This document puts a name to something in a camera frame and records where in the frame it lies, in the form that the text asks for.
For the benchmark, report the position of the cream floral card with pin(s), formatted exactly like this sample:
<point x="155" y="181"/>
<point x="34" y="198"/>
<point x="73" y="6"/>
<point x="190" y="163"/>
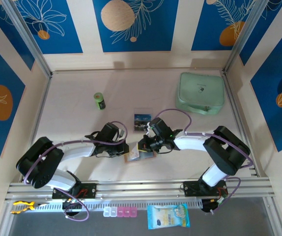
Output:
<point x="134" y="153"/>

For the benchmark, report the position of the tan leather card holder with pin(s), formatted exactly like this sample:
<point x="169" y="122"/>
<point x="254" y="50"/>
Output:
<point x="154" y="155"/>

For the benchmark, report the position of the dark printed card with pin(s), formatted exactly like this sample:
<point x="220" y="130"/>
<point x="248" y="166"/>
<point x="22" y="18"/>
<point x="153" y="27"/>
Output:
<point x="138" y="126"/>

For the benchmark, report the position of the blue printed card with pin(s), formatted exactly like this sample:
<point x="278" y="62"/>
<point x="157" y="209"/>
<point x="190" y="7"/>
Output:
<point x="142" y="117"/>

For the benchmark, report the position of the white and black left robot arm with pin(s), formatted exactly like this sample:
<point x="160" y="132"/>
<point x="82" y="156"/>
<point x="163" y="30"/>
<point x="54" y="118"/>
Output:
<point x="77" y="151"/>

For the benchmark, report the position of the grey plastic card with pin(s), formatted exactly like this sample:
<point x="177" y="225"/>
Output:
<point x="147" y="155"/>

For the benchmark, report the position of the green cylindrical battery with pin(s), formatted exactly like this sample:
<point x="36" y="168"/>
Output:
<point x="99" y="102"/>

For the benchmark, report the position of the white and pink pill organizer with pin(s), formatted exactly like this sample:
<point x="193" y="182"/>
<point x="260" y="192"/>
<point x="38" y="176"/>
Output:
<point x="120" y="212"/>

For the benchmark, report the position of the mint green zip pouch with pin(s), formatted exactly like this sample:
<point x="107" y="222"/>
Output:
<point x="200" y="88"/>

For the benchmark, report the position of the black base electronics module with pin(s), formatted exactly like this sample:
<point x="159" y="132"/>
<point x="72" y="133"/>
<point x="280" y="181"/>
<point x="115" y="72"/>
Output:
<point x="69" y="206"/>
<point x="207" y="206"/>

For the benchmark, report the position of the blue wet wipes packet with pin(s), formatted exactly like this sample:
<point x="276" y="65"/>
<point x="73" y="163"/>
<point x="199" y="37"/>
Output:
<point x="168" y="217"/>

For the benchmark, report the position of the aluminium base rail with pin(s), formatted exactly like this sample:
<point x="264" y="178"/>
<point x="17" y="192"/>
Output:
<point x="141" y="188"/>

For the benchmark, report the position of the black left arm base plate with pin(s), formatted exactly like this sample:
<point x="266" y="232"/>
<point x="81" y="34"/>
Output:
<point x="92" y="190"/>

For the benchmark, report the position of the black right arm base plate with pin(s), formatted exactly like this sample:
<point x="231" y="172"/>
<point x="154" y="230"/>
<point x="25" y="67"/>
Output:
<point x="190" y="189"/>

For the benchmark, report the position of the aluminium table side rail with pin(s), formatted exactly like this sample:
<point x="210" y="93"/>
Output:
<point x="235" y="105"/>
<point x="37" y="123"/>

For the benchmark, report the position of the aluminium frame post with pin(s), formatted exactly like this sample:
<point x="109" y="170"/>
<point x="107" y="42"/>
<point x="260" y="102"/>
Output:
<point x="29" y="37"/>
<point x="243" y="37"/>

